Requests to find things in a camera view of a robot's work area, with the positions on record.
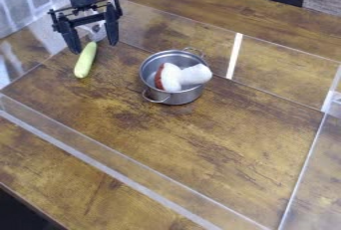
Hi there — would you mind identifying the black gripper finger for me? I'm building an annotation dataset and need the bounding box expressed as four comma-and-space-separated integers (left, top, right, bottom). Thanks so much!
105, 3, 121, 46
58, 17, 81, 54

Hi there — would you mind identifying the white mushroom toy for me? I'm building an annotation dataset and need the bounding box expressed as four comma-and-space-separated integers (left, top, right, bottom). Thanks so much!
155, 63, 212, 92

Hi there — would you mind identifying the small metal pot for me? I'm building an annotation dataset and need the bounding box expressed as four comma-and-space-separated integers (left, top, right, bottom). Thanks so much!
139, 47, 212, 106

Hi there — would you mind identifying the clear acrylic barrier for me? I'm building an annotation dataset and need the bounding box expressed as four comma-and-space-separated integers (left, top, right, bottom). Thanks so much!
0, 94, 341, 230

